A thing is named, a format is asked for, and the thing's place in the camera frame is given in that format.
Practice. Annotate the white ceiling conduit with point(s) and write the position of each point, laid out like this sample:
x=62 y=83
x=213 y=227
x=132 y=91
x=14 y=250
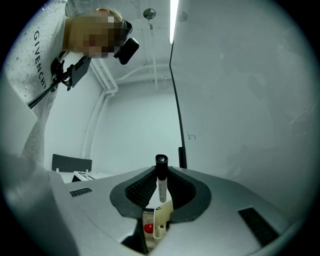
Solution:
x=140 y=71

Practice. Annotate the person's white t-shirt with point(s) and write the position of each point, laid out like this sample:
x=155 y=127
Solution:
x=27 y=62

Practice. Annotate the black head camera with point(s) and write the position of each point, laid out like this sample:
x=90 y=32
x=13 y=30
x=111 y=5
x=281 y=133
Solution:
x=128 y=51

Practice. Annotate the large whiteboard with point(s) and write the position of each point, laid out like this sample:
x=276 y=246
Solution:
x=237 y=87

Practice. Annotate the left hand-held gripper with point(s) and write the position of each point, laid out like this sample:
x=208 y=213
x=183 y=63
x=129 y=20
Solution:
x=83 y=177

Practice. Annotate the red ball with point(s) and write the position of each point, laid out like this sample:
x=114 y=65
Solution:
x=148 y=228

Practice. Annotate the white marker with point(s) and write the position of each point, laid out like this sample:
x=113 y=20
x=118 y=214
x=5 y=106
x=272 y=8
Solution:
x=162 y=185

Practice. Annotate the round ceiling fixture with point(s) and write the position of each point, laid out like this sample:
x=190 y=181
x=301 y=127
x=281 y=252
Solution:
x=149 y=13

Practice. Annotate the grey desk partition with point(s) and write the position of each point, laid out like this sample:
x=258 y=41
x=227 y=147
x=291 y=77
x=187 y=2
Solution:
x=71 y=163

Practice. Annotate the white wall pipes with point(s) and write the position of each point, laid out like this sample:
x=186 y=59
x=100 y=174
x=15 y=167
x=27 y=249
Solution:
x=107 y=82

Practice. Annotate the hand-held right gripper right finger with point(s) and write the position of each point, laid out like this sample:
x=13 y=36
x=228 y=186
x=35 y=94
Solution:
x=220 y=215

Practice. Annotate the long ceiling light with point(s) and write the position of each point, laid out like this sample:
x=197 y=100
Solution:
x=173 y=20

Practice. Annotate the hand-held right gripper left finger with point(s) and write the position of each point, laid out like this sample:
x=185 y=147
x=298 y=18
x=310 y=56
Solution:
x=100 y=215

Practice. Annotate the black chest mount device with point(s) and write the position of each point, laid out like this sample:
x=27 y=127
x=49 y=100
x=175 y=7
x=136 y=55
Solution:
x=75 y=70

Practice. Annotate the person's head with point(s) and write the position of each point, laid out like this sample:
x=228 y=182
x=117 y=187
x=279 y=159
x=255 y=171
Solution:
x=92 y=32

